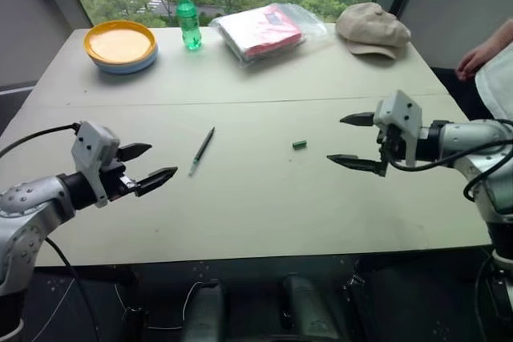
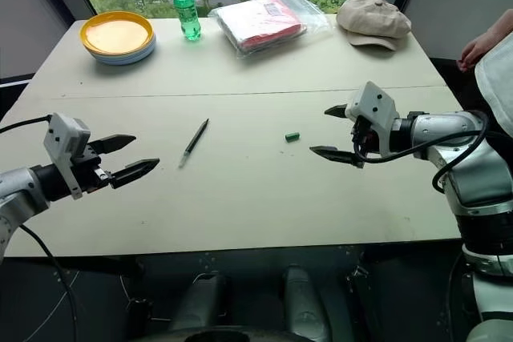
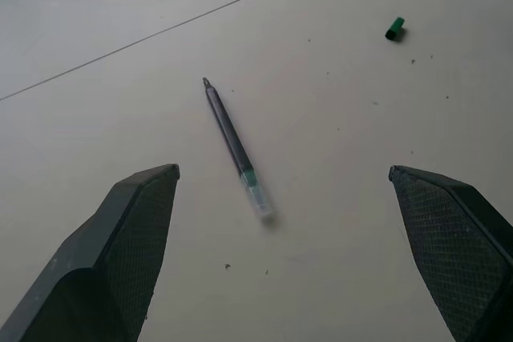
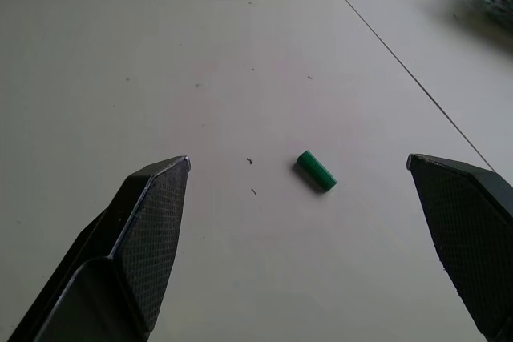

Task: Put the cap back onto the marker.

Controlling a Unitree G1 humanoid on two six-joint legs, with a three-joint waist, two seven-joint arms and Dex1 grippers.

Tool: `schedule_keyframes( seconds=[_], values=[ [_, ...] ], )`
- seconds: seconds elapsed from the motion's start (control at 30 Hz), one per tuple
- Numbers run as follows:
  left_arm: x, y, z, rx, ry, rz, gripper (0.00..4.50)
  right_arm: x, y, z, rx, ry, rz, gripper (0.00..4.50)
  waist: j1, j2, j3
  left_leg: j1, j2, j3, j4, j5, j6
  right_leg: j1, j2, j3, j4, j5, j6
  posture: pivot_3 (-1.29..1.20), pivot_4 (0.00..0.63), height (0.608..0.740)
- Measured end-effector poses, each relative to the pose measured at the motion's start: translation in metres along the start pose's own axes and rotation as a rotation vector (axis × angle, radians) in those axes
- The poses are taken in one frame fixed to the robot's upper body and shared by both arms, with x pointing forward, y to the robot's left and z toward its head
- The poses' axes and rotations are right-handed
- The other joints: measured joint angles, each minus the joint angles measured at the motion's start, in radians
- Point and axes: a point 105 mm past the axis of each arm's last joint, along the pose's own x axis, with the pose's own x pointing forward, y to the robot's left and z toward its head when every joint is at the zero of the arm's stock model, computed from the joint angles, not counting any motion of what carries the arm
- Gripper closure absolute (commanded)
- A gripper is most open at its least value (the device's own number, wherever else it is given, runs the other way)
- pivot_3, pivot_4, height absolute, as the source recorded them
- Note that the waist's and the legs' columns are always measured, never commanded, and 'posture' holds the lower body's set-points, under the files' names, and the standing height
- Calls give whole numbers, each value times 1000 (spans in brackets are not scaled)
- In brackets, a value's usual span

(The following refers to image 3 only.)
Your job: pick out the black pen with clear end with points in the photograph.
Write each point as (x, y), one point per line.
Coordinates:
(236, 150)

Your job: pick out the green pen cap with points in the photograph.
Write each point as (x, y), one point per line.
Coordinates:
(394, 29)

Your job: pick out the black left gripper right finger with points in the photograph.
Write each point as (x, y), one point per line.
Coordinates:
(453, 246)

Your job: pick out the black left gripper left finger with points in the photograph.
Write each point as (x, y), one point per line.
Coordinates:
(100, 262)

